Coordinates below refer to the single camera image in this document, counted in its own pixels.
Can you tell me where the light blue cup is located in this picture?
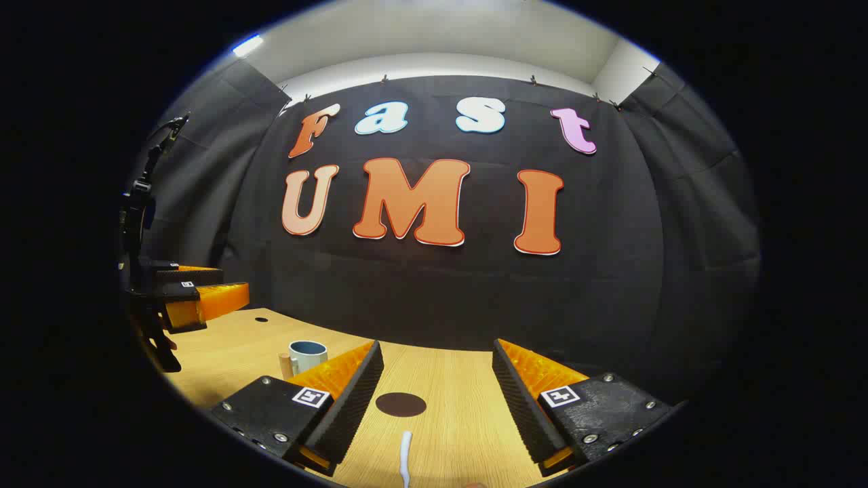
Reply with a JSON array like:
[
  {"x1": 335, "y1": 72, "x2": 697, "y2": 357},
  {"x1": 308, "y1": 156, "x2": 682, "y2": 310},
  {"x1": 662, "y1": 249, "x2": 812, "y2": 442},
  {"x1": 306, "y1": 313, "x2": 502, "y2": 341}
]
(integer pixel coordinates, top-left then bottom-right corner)
[{"x1": 278, "y1": 340, "x2": 329, "y2": 382}]

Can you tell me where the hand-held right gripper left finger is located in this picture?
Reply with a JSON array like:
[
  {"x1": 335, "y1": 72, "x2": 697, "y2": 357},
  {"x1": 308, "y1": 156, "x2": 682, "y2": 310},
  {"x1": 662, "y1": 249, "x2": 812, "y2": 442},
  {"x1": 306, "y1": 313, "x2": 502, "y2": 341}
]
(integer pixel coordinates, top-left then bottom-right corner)
[{"x1": 210, "y1": 340, "x2": 384, "y2": 476}]

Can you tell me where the white toothbrush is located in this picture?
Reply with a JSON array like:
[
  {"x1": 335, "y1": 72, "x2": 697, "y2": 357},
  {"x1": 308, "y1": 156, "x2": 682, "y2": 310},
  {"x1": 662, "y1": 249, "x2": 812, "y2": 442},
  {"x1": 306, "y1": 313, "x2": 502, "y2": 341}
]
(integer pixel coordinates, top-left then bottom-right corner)
[{"x1": 399, "y1": 431, "x2": 414, "y2": 488}]

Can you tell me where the wooden desktop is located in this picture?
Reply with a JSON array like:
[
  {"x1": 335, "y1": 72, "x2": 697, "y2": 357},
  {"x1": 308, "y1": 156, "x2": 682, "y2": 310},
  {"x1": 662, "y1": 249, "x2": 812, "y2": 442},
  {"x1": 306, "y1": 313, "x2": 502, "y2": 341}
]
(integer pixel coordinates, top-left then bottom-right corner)
[{"x1": 153, "y1": 308, "x2": 611, "y2": 488}]

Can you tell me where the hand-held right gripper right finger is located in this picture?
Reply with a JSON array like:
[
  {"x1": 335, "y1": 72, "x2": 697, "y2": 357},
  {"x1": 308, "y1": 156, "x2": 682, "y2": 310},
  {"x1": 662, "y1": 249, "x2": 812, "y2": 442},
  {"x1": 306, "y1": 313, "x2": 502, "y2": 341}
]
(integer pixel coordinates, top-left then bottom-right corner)
[{"x1": 492, "y1": 338, "x2": 672, "y2": 477}]

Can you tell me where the brown round coaster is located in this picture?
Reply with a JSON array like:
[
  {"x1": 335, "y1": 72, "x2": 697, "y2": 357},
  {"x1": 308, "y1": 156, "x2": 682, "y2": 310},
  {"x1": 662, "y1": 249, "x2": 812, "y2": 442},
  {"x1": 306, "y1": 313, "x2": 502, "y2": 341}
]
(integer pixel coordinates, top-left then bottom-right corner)
[{"x1": 376, "y1": 392, "x2": 427, "y2": 418}]

